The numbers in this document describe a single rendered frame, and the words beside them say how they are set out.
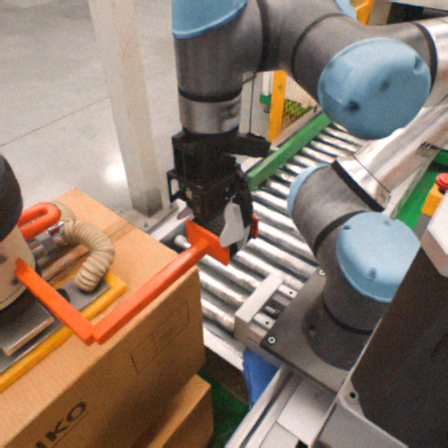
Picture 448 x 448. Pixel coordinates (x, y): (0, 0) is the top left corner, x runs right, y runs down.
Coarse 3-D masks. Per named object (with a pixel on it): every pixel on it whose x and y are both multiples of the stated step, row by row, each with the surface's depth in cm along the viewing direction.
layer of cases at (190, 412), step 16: (192, 384) 110; (208, 384) 110; (176, 400) 107; (192, 400) 107; (208, 400) 115; (160, 416) 104; (176, 416) 104; (192, 416) 109; (208, 416) 123; (144, 432) 101; (160, 432) 101; (176, 432) 103; (192, 432) 116; (208, 432) 132
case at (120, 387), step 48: (144, 240) 78; (192, 288) 75; (144, 336) 68; (192, 336) 86; (48, 384) 57; (96, 384) 63; (144, 384) 77; (0, 432) 52; (48, 432) 58; (96, 432) 70
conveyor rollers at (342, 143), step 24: (312, 144) 204; (336, 144) 205; (360, 144) 206; (288, 168) 189; (264, 192) 173; (264, 216) 165; (288, 240) 152; (216, 264) 143; (264, 264) 143; (288, 264) 145; (216, 288) 135; (216, 312) 128; (216, 336) 121
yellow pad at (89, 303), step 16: (64, 288) 67; (80, 288) 67; (96, 288) 67; (112, 288) 67; (80, 304) 64; (96, 304) 65; (48, 336) 60; (64, 336) 61; (0, 352) 58; (16, 352) 58; (32, 352) 59; (48, 352) 60; (0, 368) 56; (16, 368) 57; (0, 384) 55
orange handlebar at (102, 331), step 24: (24, 216) 63; (48, 216) 63; (24, 264) 55; (192, 264) 57; (48, 288) 52; (144, 288) 52; (168, 288) 55; (72, 312) 50; (120, 312) 50; (96, 336) 47
